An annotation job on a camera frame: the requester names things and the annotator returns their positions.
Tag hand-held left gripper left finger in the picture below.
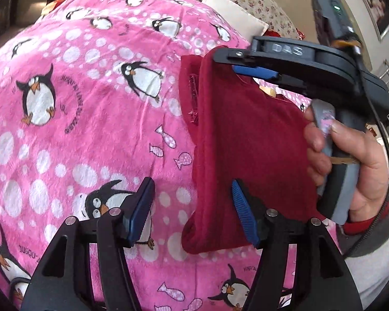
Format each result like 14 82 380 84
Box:
21 176 156 311

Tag pink penguin print blanket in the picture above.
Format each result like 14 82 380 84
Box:
0 0 344 311

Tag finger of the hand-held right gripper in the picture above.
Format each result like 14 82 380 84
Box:
213 47 312 80
276 74 309 96

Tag person's right forearm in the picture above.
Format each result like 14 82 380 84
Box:
337 199 389 311

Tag person's right hand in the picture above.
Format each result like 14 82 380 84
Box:
303 106 389 223

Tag dark red sweater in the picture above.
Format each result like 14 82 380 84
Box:
178 52 323 255

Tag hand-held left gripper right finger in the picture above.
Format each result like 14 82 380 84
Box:
231 179 365 311

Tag white pillow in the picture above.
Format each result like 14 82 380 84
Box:
202 0 269 38

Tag framed wall picture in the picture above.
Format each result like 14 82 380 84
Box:
355 0 389 41

